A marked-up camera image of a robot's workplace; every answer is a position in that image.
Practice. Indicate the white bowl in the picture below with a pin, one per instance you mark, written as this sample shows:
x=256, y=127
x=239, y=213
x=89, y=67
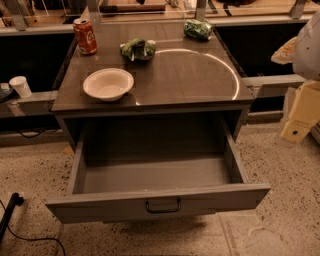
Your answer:
x=108, y=84

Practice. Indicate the red soda can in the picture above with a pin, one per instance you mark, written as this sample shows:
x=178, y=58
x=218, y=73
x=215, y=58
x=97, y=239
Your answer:
x=85, y=36

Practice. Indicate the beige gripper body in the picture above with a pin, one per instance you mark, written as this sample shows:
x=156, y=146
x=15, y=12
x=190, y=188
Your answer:
x=308, y=55

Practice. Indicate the grey drawer cabinet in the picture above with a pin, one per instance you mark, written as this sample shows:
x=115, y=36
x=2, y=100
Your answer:
x=184, y=75

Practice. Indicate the black power plug bar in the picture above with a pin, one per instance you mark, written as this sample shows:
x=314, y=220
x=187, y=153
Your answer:
x=15, y=200

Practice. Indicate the white paper cup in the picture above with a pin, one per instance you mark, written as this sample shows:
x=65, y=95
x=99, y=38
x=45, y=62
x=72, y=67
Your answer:
x=20, y=85

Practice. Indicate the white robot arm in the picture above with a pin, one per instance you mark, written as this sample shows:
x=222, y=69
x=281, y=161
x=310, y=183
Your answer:
x=303, y=52

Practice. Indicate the black top drawer handle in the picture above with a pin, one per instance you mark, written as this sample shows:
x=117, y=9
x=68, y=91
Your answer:
x=163, y=206

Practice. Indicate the grey side rail right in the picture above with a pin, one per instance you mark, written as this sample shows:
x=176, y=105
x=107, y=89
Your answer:
x=272, y=86

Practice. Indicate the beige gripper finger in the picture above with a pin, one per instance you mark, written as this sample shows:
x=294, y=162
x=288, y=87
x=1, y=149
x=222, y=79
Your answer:
x=284, y=55

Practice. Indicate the green crumpled chip bag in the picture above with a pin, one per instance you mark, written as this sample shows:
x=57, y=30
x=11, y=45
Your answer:
x=138, y=49

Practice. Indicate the grey top drawer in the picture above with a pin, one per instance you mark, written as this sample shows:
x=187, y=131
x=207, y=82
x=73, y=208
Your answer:
x=121, y=162

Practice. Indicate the green crumpled bag rear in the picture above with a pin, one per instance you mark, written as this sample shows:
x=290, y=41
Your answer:
x=200, y=30

